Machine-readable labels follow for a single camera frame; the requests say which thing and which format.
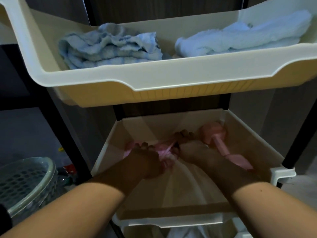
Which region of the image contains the person's left hand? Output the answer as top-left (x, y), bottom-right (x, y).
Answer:
top-left (126, 143), bottom-right (164, 181)

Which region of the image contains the person's right hand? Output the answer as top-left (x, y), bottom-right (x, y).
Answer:
top-left (173, 130), bottom-right (213, 169)

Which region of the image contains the pink cloth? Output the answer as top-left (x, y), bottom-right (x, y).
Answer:
top-left (124, 140), bottom-right (179, 172)

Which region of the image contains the person's right forearm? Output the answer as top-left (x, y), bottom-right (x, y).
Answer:
top-left (194, 159), bottom-right (317, 238)

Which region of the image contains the person's left forearm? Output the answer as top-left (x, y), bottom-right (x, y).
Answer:
top-left (0, 171), bottom-right (149, 238)

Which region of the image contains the black rack pole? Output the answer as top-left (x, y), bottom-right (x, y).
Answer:
top-left (276, 99), bottom-right (317, 189)
top-left (219, 93), bottom-right (232, 111)
top-left (5, 44), bottom-right (93, 183)
top-left (112, 105), bottom-right (125, 121)

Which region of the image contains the cream plastic rack tray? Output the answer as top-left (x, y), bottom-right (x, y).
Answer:
top-left (111, 213), bottom-right (249, 238)
top-left (91, 108), bottom-right (297, 228)
top-left (0, 0), bottom-right (317, 108)

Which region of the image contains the blue striped folded towel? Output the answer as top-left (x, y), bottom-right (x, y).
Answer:
top-left (58, 23), bottom-right (163, 70)

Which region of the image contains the light blue fluffy towel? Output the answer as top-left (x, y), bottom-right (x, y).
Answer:
top-left (175, 10), bottom-right (312, 57)

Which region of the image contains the translucent plastic laundry basket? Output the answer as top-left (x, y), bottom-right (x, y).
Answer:
top-left (0, 157), bottom-right (58, 218)

